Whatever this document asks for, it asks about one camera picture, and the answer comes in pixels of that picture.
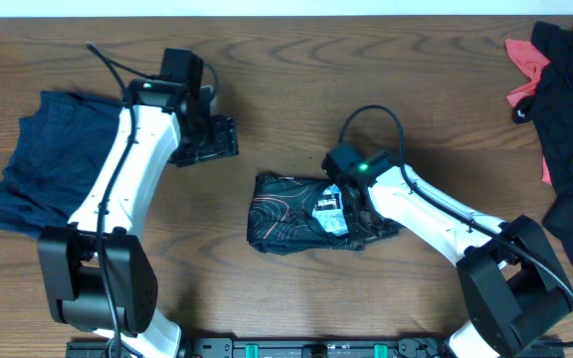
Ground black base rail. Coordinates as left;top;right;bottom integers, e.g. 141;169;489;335
65;336;566;358

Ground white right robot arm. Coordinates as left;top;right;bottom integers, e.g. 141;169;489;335
322;145;573;357

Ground folded navy blue shirt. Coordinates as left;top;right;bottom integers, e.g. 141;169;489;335
0;90;122;239

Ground red cloth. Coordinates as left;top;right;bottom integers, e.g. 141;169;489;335
505;22;573;195

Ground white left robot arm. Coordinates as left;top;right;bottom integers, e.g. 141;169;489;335
38;79;238;357

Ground plain black shirt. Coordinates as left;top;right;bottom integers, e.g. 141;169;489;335
512;22;573;267

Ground black printed cycling jersey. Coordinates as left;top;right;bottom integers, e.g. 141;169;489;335
247;174;373;256

